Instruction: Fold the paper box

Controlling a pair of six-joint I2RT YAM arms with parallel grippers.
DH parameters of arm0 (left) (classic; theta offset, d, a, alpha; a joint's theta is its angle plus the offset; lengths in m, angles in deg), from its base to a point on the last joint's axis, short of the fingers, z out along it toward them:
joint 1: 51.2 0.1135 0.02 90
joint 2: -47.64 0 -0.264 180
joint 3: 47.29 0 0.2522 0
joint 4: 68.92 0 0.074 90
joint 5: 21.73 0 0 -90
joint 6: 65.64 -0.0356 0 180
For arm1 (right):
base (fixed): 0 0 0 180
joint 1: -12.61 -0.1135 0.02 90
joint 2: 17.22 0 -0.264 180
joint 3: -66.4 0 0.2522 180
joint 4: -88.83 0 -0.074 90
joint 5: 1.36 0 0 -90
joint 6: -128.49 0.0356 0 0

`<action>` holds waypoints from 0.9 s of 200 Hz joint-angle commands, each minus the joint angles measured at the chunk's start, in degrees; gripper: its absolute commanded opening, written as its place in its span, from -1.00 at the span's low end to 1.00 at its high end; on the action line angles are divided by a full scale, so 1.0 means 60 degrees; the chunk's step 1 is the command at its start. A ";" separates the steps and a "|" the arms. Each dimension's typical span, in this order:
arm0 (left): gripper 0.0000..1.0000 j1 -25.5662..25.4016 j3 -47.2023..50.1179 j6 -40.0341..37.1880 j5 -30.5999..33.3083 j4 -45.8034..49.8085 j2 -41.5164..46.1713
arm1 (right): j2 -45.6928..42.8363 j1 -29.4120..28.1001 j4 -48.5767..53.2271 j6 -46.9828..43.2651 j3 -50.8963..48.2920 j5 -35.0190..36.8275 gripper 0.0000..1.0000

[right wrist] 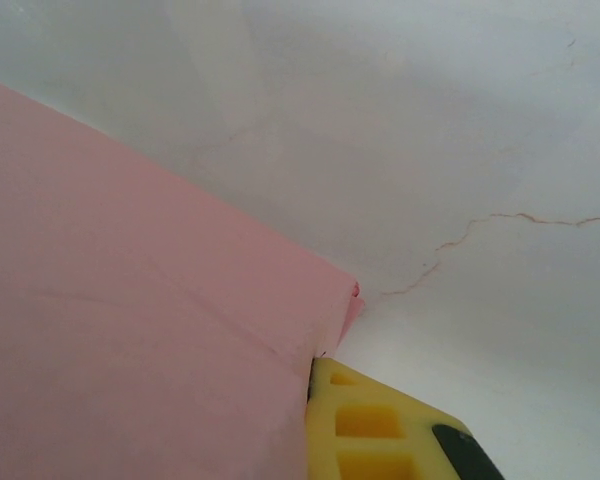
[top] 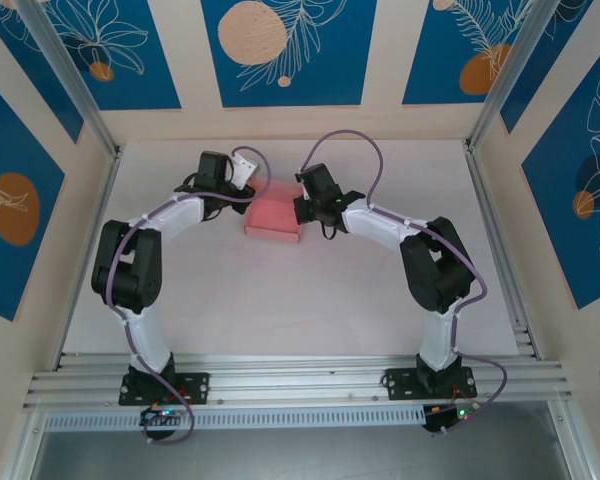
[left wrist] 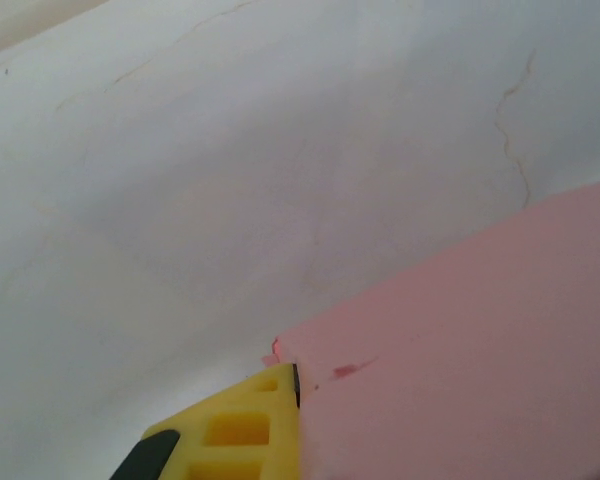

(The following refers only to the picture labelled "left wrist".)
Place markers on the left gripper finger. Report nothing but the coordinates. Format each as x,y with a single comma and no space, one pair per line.
285,430

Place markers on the pink paper box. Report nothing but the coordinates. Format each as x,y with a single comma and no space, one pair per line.
455,350

